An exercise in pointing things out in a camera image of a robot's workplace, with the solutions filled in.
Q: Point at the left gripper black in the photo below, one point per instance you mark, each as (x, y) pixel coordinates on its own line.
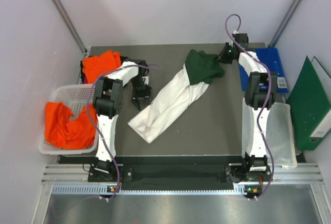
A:
(145, 95)

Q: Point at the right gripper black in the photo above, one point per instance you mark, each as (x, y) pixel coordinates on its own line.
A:
(221, 58)

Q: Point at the white green raglan t-shirt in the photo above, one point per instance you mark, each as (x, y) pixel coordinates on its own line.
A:
(187, 86)

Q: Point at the orange t-shirt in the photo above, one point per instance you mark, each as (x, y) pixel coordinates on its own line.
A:
(61, 132)
(95, 65)

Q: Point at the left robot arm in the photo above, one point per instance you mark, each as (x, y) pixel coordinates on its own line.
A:
(108, 102)

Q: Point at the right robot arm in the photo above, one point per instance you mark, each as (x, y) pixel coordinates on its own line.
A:
(258, 100)

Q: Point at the blue plastic folder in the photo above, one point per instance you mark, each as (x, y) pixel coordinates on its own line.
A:
(270, 57)

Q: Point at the crumpled orange t-shirt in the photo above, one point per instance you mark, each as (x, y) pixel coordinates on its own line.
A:
(61, 132)

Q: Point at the green lever arch binder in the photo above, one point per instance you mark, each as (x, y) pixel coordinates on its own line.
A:
(310, 105)

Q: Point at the translucent plastic sleeve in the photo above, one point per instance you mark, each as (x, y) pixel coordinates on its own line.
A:
(277, 127)

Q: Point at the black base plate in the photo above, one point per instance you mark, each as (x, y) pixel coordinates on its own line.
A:
(180, 177)

